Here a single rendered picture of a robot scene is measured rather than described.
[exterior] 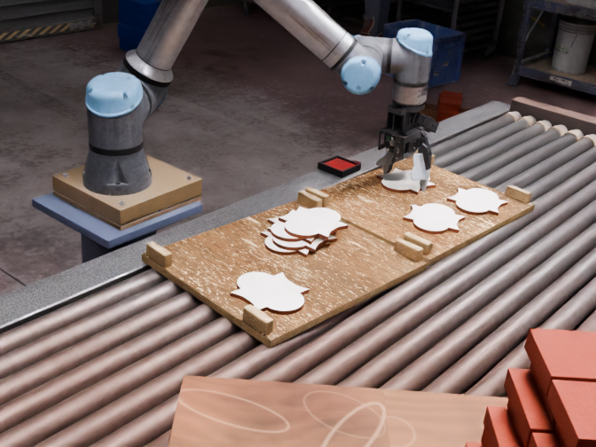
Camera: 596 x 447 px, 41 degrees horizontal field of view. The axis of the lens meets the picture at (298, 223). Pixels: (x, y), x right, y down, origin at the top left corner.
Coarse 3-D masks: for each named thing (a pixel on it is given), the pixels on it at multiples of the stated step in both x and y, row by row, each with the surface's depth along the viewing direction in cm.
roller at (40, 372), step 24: (504, 144) 221; (456, 168) 203; (144, 312) 133; (168, 312) 135; (96, 336) 126; (120, 336) 128; (48, 360) 120; (72, 360) 121; (0, 384) 114; (24, 384) 116
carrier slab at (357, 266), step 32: (256, 224) 161; (192, 256) 148; (224, 256) 149; (256, 256) 150; (288, 256) 151; (320, 256) 152; (352, 256) 153; (384, 256) 154; (192, 288) 138; (224, 288) 139; (320, 288) 141; (352, 288) 142; (384, 288) 145; (288, 320) 131; (320, 320) 134
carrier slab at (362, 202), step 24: (408, 168) 195; (432, 168) 196; (336, 192) 178; (360, 192) 180; (384, 192) 181; (408, 192) 182; (432, 192) 183; (456, 192) 184; (504, 192) 186; (360, 216) 168; (384, 216) 169; (480, 216) 173; (504, 216) 174; (384, 240) 161; (432, 240) 161; (456, 240) 162
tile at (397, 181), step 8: (384, 176) 187; (392, 176) 187; (400, 176) 187; (408, 176) 188; (384, 184) 182; (392, 184) 183; (400, 184) 183; (408, 184) 184; (416, 184) 184; (432, 184) 185; (416, 192) 181
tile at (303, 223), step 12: (288, 216) 158; (300, 216) 159; (312, 216) 159; (324, 216) 159; (336, 216) 160; (288, 228) 154; (300, 228) 154; (312, 228) 154; (324, 228) 155; (336, 228) 156
